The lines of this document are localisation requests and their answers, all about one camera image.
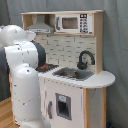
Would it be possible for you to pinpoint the grey metal toy pot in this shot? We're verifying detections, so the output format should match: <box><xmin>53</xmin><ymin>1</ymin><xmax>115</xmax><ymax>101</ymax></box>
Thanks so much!
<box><xmin>62</xmin><ymin>70</ymin><xmax>78</xmax><ymax>77</ymax></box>

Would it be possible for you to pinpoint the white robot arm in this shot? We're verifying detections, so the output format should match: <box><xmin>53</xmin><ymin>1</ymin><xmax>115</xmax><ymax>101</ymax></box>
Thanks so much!
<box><xmin>0</xmin><ymin>25</ymin><xmax>51</xmax><ymax>128</ymax></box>

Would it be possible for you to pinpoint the wooden toy kitchen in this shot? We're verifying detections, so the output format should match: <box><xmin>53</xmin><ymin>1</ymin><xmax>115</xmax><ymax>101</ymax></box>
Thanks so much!
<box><xmin>20</xmin><ymin>9</ymin><xmax>117</xmax><ymax>128</ymax></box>

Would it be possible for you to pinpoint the black toy faucet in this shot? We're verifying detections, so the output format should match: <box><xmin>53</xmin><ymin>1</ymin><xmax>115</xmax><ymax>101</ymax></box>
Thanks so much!
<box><xmin>77</xmin><ymin>50</ymin><xmax>95</xmax><ymax>70</ymax></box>

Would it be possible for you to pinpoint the grey toy sink basin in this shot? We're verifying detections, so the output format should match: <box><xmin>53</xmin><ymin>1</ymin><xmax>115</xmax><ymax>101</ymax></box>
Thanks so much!
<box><xmin>53</xmin><ymin>67</ymin><xmax>93</xmax><ymax>81</ymax></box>

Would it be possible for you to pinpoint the black toy stovetop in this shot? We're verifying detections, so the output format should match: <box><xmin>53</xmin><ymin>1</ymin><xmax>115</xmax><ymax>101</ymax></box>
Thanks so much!
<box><xmin>36</xmin><ymin>64</ymin><xmax>59</xmax><ymax>72</ymax></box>

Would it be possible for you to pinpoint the white toy cupboard door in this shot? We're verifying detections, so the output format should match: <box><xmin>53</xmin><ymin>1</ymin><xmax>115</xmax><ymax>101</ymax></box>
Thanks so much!
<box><xmin>46</xmin><ymin>80</ymin><xmax>84</xmax><ymax>128</ymax></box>

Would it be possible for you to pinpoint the toy microwave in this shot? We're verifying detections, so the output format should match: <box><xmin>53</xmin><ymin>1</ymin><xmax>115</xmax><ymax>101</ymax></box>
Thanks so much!
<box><xmin>56</xmin><ymin>14</ymin><xmax>93</xmax><ymax>34</ymax></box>

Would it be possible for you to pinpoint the grey toy range hood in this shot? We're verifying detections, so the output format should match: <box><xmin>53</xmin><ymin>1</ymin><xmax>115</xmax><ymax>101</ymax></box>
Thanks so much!
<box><xmin>28</xmin><ymin>15</ymin><xmax>54</xmax><ymax>34</ymax></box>

